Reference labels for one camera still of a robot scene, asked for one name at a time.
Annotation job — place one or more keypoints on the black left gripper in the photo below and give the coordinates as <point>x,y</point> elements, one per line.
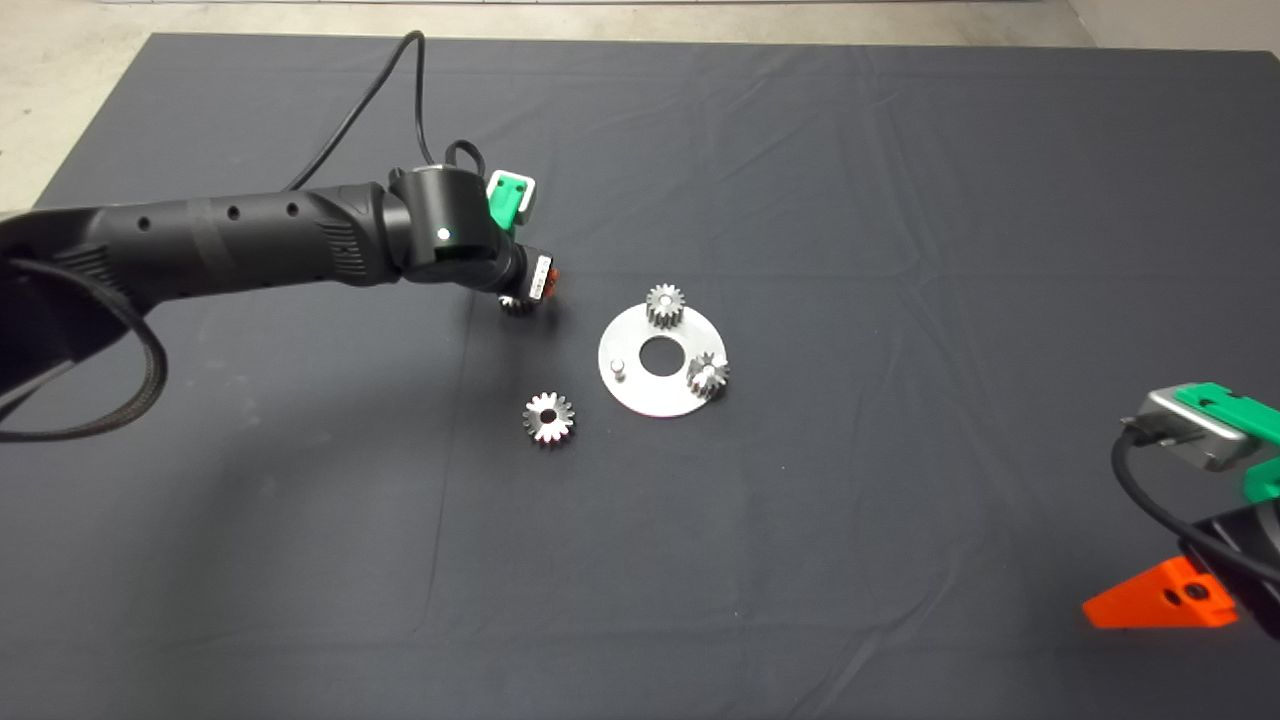
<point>525,278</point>

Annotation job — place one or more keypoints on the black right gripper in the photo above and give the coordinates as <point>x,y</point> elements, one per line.
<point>1250,570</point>

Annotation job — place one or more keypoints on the small steel gear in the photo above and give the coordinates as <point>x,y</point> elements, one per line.
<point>664,305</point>
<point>707,374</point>
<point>515,306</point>

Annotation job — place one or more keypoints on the larger steel gear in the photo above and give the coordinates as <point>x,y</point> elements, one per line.
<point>548,417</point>

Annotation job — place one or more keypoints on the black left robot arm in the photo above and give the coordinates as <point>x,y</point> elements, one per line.
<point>220,240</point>

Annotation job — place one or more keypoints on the small steel gear on peg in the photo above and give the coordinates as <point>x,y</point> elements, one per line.
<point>707,374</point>
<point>664,305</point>

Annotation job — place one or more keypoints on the round metal plate with hole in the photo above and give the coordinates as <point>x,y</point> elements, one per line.
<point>655,395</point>

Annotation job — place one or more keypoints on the dark grey table cloth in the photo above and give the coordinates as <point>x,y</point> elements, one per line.
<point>800,550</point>

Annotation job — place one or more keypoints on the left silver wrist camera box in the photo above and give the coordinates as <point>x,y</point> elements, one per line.
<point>526,200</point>

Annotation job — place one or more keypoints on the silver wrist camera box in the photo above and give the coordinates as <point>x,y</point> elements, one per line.
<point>526,200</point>
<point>1195,432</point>

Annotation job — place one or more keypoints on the left green camera mount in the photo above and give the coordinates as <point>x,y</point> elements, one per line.
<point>503,200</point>

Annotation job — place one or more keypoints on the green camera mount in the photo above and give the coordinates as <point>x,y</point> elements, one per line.
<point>1245,415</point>
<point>503,200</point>

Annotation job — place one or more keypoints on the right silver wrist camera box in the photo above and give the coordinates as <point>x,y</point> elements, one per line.
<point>1195,432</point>

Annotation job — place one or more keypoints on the right green camera mount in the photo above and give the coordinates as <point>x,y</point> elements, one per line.
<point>1245,415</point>

